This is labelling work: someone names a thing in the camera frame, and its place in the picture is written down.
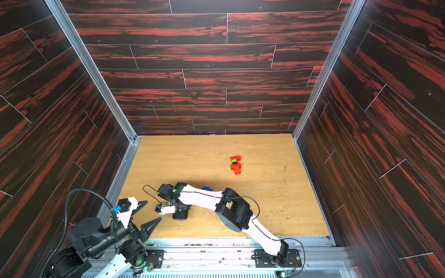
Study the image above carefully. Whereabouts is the aluminium corner post right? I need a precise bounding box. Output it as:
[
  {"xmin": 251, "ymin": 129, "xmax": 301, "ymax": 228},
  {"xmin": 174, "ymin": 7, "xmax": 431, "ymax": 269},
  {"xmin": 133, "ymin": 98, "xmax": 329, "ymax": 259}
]
[{"xmin": 293, "ymin": 0, "xmax": 366, "ymax": 146}]

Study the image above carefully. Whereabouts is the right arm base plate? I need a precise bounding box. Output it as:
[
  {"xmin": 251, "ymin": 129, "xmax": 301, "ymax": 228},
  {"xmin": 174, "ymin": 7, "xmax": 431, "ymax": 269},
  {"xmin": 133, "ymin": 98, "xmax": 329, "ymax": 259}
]
[{"xmin": 251, "ymin": 249, "xmax": 302, "ymax": 268}]

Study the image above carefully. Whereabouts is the long red lego brick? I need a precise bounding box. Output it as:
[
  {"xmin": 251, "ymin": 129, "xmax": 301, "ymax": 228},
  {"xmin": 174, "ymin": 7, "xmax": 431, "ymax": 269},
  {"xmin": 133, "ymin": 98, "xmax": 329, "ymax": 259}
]
[
  {"xmin": 230, "ymin": 156, "xmax": 241, "ymax": 162},
  {"xmin": 231, "ymin": 163, "xmax": 242, "ymax": 175}
]

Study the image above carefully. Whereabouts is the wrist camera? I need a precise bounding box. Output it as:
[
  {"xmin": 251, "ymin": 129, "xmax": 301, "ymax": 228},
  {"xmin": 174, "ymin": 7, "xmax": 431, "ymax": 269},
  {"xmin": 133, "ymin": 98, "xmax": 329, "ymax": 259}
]
[
  {"xmin": 113, "ymin": 197, "xmax": 139, "ymax": 213},
  {"xmin": 155, "ymin": 205, "xmax": 176, "ymax": 215}
]

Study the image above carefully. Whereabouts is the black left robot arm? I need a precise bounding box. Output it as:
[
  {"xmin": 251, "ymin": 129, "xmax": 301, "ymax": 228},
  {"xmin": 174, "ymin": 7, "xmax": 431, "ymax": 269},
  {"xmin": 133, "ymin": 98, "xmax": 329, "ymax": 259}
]
[{"xmin": 39, "ymin": 198, "xmax": 162, "ymax": 278}]

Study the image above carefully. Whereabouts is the aluminium corner post left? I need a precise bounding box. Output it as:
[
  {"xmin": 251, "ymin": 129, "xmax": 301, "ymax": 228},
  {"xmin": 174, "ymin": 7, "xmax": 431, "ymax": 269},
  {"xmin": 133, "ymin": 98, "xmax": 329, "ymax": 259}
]
[{"xmin": 45, "ymin": 0, "xmax": 140, "ymax": 144}]

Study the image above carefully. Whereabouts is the black right camera cable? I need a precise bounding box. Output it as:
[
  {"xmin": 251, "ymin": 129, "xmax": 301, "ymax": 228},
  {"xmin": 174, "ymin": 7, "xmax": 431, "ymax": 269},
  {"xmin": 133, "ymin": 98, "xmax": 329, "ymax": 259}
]
[{"xmin": 142, "ymin": 185, "xmax": 164, "ymax": 206}]

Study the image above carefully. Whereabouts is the aluminium front rail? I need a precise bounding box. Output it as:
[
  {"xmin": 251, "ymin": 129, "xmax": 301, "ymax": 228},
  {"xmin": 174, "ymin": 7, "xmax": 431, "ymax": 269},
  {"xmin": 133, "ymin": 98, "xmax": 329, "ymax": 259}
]
[{"xmin": 69, "ymin": 236, "xmax": 352, "ymax": 278}]

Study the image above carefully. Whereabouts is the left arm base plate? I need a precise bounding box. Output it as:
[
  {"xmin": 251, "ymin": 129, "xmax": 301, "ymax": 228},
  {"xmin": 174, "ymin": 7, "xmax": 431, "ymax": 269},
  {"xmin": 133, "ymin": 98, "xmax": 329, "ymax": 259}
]
[{"xmin": 143, "ymin": 250, "xmax": 165, "ymax": 272}]

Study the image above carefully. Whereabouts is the black corrugated left hose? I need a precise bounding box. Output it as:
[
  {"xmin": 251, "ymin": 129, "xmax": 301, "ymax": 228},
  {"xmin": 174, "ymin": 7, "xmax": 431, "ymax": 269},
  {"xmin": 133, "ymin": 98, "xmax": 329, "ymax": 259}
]
[{"xmin": 38, "ymin": 188, "xmax": 119, "ymax": 278}]

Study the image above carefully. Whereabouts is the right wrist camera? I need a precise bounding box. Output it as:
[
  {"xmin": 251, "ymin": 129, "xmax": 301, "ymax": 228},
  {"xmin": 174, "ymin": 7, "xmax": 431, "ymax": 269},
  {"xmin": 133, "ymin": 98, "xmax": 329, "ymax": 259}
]
[{"xmin": 155, "ymin": 205, "xmax": 176, "ymax": 215}]

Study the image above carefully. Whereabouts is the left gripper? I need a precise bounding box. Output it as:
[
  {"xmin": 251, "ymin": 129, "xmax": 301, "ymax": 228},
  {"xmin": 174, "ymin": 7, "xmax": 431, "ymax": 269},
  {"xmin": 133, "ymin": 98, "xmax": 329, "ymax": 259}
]
[{"xmin": 89, "ymin": 200, "xmax": 162, "ymax": 258}]

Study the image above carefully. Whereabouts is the aluminium corner post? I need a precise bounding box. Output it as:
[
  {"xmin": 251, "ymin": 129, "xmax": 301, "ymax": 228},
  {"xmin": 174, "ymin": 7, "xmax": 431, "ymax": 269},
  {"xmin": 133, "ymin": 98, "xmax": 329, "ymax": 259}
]
[
  {"xmin": 45, "ymin": 0, "xmax": 140, "ymax": 144},
  {"xmin": 293, "ymin": 0, "xmax": 366, "ymax": 146}
]

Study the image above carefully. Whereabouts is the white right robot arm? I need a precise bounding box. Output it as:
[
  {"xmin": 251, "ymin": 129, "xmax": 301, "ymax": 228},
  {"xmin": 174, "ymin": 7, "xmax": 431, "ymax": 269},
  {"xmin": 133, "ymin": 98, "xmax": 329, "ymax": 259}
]
[{"xmin": 169, "ymin": 183, "xmax": 289, "ymax": 266}]

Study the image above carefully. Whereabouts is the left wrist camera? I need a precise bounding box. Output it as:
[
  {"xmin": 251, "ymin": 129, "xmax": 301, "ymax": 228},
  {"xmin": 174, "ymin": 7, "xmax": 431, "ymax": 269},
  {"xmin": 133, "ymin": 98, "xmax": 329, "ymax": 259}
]
[{"xmin": 113, "ymin": 197, "xmax": 139, "ymax": 213}]

